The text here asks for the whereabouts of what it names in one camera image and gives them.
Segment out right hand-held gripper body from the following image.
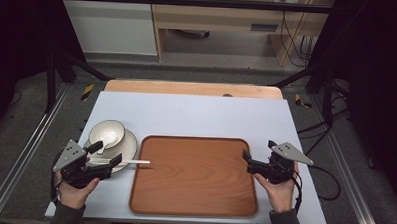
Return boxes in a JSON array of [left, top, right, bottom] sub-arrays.
[[246, 140, 315, 186]]

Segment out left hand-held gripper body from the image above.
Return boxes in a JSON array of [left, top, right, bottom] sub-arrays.
[[52, 138, 115, 190]]

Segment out silver chopstick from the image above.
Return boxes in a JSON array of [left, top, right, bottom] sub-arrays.
[[88, 158, 152, 166], [88, 157, 152, 164]]

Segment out brown wooden tray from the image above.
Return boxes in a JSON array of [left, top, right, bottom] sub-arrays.
[[128, 134, 262, 219]]

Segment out person's right hand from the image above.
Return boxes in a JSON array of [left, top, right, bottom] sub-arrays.
[[251, 160, 301, 216]]

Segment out person's left hand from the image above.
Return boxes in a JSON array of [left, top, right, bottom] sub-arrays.
[[53, 170, 101, 212]]

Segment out white ceramic spoon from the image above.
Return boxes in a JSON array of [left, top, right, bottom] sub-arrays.
[[96, 130, 121, 156]]

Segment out white ceramic plate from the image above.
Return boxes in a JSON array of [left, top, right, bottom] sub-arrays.
[[81, 126, 140, 175]]

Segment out white ceramic bowl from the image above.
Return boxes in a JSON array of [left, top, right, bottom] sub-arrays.
[[87, 118, 127, 151]]

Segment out yellow black tape strip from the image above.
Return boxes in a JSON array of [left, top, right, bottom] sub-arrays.
[[294, 92, 314, 110], [80, 83, 95, 102]]

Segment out white table board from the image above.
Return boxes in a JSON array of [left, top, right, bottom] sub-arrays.
[[44, 88, 332, 224]]

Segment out black metal stand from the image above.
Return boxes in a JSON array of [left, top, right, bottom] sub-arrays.
[[271, 60, 336, 125], [43, 49, 114, 116]]

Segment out light wooden table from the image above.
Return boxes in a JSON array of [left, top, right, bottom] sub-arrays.
[[103, 78, 285, 100]]

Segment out black curtain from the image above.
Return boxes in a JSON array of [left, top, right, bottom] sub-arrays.
[[0, 0, 88, 139], [303, 0, 397, 203]]

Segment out white cabinet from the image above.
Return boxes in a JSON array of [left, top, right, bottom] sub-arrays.
[[55, 0, 160, 57]]

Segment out light wooden desk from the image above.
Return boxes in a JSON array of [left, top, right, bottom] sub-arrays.
[[146, 0, 337, 70]]

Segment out aluminium floor rail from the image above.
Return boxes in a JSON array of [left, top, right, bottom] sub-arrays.
[[0, 80, 72, 224], [303, 95, 387, 224]]

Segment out black floor cables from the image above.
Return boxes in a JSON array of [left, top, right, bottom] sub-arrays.
[[295, 78, 352, 157]]

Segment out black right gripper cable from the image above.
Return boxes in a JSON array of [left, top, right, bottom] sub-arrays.
[[290, 161, 343, 215]]

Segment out black hanging cables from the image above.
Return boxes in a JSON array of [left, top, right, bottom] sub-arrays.
[[278, 10, 317, 68]]

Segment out black horizontal frame bar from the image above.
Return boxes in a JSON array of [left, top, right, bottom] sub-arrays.
[[55, 0, 335, 15]]

